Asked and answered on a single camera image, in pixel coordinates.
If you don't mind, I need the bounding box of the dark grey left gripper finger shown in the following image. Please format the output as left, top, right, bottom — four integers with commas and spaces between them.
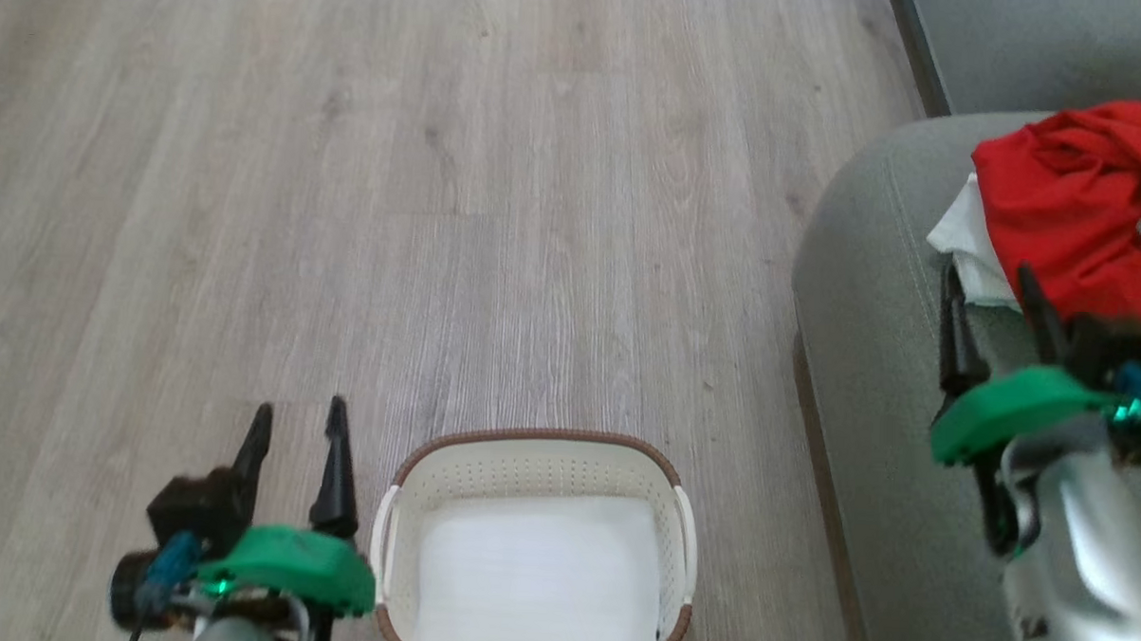
307, 394, 364, 542
231, 401, 275, 487

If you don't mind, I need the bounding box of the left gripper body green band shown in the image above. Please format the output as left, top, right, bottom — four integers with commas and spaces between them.
108, 465, 382, 638

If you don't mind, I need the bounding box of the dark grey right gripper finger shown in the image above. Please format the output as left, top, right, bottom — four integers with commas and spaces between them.
937, 262, 994, 398
1012, 262, 1076, 370

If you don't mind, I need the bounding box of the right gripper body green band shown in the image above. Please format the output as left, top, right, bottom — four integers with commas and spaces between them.
927, 308, 1141, 475

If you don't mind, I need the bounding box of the red and white basketball jersey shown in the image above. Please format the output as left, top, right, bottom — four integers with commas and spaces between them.
924, 94, 1141, 323

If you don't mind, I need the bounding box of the grey green sofa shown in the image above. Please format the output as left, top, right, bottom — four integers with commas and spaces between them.
780, 102, 1141, 641

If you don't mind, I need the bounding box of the white laundry basket brown rim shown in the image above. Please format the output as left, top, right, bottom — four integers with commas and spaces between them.
366, 423, 701, 641

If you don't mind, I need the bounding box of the blue left gripper cable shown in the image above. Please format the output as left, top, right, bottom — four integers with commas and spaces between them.
140, 530, 201, 615

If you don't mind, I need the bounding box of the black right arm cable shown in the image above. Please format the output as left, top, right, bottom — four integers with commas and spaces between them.
968, 456, 1043, 561

